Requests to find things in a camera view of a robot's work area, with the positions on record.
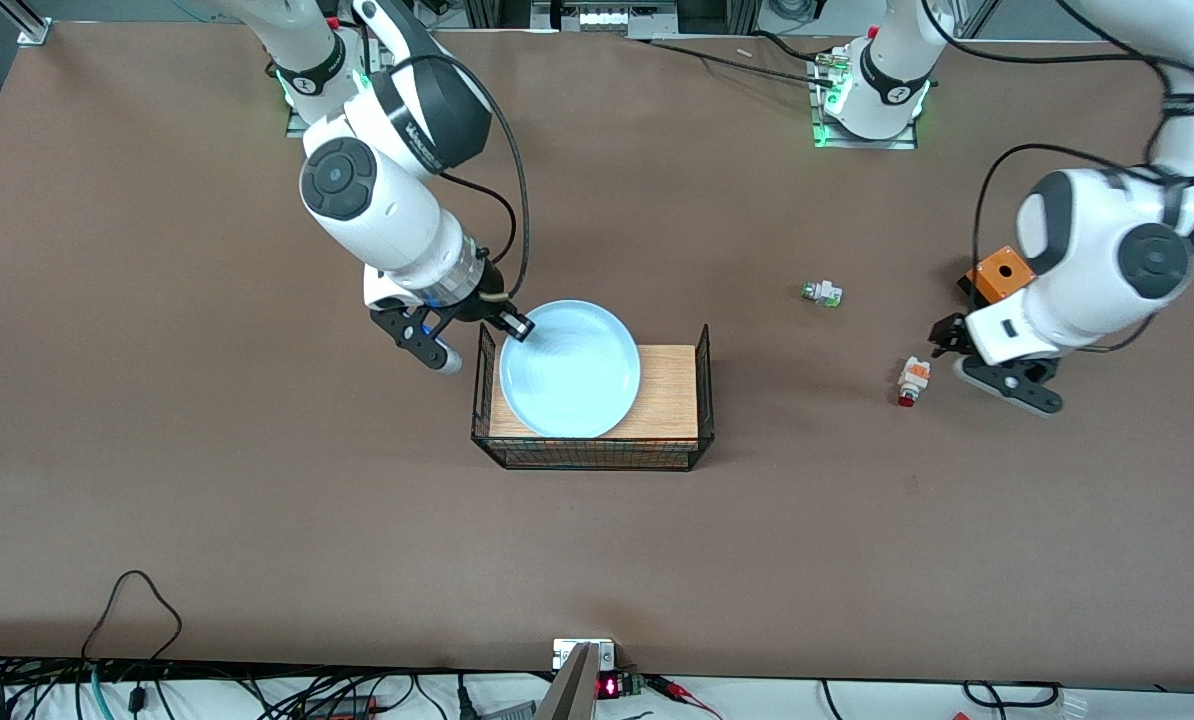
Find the green push button switch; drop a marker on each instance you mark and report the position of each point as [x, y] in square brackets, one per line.
[823, 293]

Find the light blue round plate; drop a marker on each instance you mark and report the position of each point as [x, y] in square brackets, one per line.
[572, 370]

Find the red LED display module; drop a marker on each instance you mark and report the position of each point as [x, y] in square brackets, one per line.
[612, 686]

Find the grey metal camera bracket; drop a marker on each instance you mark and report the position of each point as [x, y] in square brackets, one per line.
[569, 695]

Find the grey left arm base plate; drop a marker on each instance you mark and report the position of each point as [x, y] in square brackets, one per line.
[862, 143]

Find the red push button switch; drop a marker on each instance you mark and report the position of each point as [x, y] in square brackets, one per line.
[913, 378]

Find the orange button box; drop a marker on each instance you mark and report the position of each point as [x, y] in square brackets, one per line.
[1000, 272]

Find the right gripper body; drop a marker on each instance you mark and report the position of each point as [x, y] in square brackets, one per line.
[486, 304]

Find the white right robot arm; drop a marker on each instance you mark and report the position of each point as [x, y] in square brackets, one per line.
[387, 200]

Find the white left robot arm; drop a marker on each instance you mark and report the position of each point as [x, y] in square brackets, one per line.
[1097, 250]

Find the aluminium frame profile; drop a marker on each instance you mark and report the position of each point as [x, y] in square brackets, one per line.
[29, 22]

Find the white mount block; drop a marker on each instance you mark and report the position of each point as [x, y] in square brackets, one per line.
[562, 652]

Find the black power adapter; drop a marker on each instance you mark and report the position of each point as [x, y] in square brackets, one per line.
[342, 707]

